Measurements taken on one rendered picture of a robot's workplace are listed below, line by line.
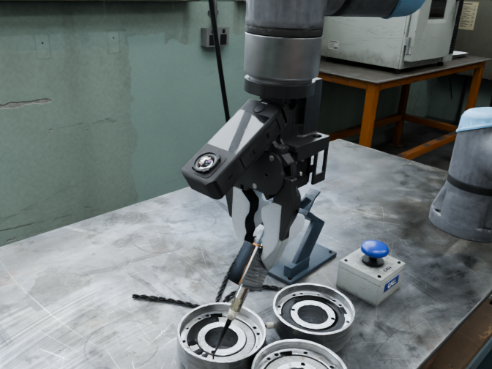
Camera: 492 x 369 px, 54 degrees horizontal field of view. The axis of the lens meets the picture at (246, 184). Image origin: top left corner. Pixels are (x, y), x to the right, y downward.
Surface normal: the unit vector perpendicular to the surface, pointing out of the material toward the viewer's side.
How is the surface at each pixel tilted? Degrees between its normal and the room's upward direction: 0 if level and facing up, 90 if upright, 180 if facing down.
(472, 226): 72
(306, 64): 91
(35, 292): 0
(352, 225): 0
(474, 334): 0
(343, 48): 90
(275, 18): 90
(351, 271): 90
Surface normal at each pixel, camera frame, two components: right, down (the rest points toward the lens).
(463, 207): -0.64, -0.03
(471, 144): -0.88, 0.12
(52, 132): 0.70, 0.31
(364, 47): -0.71, 0.25
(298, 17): 0.24, 0.39
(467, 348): 0.04, -0.92
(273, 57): -0.27, 0.36
